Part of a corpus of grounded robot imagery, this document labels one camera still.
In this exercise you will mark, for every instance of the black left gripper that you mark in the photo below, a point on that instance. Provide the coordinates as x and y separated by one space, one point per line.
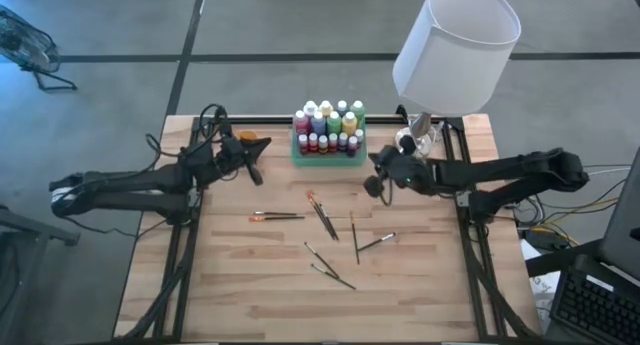
220 157

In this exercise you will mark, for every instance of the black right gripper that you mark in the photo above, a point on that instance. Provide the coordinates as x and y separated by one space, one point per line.
410 175

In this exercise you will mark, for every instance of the small magenta paint bottle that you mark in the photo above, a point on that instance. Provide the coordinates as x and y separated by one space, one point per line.
352 145

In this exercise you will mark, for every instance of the small pink paint bottle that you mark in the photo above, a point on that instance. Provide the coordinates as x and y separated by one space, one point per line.
359 135

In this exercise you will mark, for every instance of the small purple paint bottle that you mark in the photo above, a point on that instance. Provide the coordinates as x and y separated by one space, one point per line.
343 141

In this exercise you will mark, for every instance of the small red paint bottle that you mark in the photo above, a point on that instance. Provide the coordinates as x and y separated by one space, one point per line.
313 142
303 142

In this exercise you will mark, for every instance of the large yellow paint bottle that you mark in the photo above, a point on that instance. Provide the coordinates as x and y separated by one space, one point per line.
349 122

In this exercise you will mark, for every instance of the large red paint bottle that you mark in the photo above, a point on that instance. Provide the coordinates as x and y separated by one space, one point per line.
301 121

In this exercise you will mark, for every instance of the large green paint bottle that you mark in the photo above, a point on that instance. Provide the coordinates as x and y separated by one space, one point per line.
333 122
357 110

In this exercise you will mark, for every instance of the large dark paint bottle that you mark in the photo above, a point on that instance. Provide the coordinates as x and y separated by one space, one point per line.
342 106

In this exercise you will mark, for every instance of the large blue paint bottle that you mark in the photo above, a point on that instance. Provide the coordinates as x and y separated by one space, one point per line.
318 122

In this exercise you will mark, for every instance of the large white paint bottle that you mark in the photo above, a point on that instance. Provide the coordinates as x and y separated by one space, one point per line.
311 106

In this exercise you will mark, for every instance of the black paintbrush silver ferrule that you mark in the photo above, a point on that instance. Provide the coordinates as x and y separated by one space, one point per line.
322 260
333 276
377 242
329 222
280 214

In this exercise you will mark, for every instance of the black paintbrush orange bristles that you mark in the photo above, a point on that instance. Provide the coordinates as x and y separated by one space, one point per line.
320 212
355 244
280 218

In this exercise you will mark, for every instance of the large orange paint bottle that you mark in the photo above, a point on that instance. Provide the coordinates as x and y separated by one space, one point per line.
326 106

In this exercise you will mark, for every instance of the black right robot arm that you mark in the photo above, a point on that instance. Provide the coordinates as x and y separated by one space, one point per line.
500 172

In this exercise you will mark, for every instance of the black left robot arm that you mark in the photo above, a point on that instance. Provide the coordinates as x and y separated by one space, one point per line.
125 190

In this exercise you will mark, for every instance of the orange plastic cup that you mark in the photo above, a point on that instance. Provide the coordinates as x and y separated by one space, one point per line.
247 134

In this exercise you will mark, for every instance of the green translucent plastic tray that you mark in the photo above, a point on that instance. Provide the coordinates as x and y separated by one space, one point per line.
320 160

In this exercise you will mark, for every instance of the silver table lamp white shade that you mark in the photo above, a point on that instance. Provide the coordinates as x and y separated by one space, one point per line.
450 60

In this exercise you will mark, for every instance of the black power adapter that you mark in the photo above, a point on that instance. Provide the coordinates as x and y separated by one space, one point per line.
547 241

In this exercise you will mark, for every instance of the black monitor stand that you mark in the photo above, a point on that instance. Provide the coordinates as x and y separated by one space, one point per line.
560 261

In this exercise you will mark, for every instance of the white paper sheet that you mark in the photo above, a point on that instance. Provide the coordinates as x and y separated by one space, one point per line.
542 290

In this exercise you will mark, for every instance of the black side table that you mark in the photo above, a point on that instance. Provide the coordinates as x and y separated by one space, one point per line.
45 231

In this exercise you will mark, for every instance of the black floor fan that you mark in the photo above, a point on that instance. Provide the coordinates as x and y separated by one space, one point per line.
25 47

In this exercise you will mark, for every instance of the grey computer monitor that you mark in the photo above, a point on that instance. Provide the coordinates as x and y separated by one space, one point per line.
625 225

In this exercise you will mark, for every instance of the black computer keyboard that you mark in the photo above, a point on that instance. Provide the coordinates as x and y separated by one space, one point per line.
595 305

